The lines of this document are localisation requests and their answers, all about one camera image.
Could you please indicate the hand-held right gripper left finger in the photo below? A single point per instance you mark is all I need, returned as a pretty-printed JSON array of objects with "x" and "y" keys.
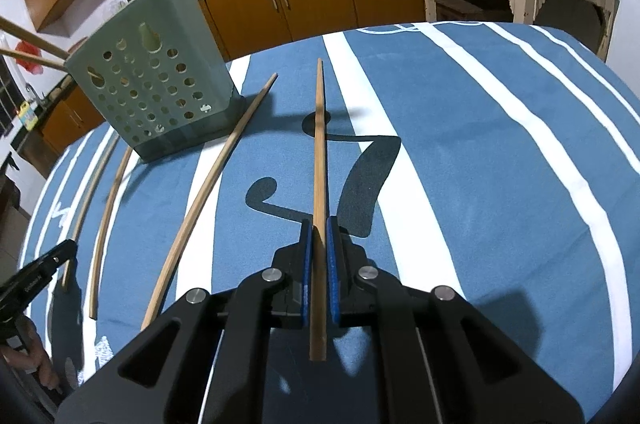
[{"x": 306, "y": 264}]

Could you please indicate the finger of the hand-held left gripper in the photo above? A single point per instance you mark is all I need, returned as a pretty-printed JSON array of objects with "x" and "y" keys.
[{"x": 55, "y": 259}]

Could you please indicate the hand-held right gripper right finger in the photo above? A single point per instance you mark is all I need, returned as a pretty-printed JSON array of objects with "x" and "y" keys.
[{"x": 334, "y": 274}]

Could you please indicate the wooden chopstick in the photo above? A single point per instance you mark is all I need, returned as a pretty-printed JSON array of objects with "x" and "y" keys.
[
  {"x": 102, "y": 231},
  {"x": 220, "y": 164},
  {"x": 30, "y": 37},
  {"x": 318, "y": 154},
  {"x": 90, "y": 196},
  {"x": 30, "y": 57}
]

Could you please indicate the green perforated utensil holder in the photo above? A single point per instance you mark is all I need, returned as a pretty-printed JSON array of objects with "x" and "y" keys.
[{"x": 180, "y": 24}]

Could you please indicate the person's left hand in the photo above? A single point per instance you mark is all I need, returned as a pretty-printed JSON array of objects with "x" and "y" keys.
[{"x": 35, "y": 354}]

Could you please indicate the yellow detergent bottle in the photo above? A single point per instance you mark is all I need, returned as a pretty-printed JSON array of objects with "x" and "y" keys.
[{"x": 29, "y": 114}]

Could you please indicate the barred window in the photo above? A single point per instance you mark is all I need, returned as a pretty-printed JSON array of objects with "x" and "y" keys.
[{"x": 5, "y": 104}]

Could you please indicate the blue striped tablecloth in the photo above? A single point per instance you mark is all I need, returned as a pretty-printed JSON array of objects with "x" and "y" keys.
[{"x": 450, "y": 154}]

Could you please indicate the hanging red plastic bag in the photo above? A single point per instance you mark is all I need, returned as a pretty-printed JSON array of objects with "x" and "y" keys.
[{"x": 35, "y": 67}]

